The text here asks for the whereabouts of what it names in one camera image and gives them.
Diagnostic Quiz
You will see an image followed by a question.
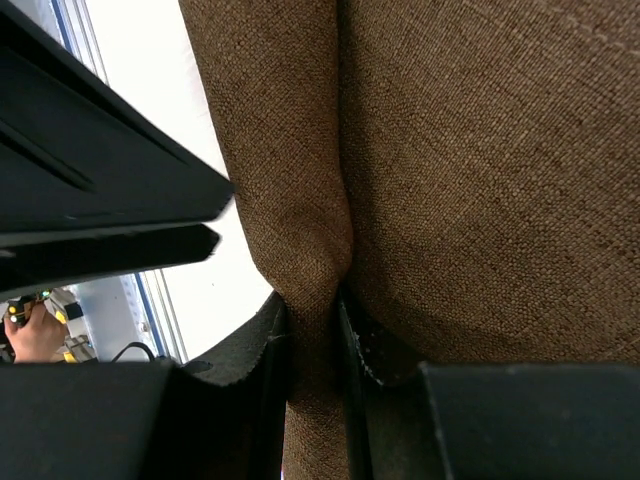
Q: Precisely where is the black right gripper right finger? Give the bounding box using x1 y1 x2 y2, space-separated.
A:
336 290 639 479

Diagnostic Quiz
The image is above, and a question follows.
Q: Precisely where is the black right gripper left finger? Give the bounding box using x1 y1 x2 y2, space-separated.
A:
1 294 288 479

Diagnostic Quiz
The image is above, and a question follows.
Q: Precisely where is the brown cloth napkin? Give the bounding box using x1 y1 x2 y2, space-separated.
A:
181 1 639 479

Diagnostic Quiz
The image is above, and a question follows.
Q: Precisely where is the person hand in background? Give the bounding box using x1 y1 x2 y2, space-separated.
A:
3 303 67 363

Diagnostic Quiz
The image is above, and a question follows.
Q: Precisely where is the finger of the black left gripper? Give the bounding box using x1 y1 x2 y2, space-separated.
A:
1 225 220 300
1 9 233 233

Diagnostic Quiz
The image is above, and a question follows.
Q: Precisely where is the aluminium frame rail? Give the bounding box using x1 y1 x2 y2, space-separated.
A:
49 1 186 362

